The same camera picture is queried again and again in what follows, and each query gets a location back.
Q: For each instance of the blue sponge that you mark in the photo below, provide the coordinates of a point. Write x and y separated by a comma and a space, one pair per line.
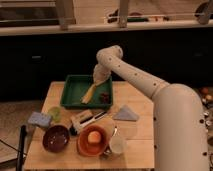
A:
40, 119

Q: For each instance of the brown item in tray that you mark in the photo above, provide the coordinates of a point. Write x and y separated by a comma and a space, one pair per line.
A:
104, 97

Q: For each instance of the white knife block box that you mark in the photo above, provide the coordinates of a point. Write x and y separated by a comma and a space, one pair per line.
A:
78, 119

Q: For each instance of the white cup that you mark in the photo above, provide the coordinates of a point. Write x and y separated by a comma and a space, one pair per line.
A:
117, 144

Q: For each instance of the black stand pole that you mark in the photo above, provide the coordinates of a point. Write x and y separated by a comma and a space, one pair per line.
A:
20, 153

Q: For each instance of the grey triangular cloth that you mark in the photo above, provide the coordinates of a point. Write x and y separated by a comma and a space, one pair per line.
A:
126, 114

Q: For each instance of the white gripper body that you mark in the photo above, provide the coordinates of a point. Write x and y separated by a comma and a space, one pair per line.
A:
100, 74

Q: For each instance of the green small cup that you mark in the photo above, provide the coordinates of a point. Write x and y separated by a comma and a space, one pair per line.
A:
54, 112

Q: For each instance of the dark purple bowl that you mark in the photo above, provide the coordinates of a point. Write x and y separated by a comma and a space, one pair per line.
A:
56, 138

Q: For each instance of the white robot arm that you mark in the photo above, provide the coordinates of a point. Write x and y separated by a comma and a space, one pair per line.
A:
180, 138

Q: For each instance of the wooden railing shelf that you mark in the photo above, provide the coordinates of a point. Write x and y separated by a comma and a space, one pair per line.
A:
33, 17

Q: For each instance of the black handled knife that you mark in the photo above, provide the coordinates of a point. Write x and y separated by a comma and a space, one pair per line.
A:
94, 118

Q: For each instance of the metal spoon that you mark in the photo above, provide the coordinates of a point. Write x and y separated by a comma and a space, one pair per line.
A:
114, 131

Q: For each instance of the orange bowl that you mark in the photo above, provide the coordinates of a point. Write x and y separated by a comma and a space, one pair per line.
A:
92, 150

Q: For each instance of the orange fruit in bowl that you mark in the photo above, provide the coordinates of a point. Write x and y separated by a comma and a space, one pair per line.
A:
94, 137

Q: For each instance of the green plastic tray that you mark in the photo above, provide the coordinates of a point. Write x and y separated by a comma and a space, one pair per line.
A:
75, 88

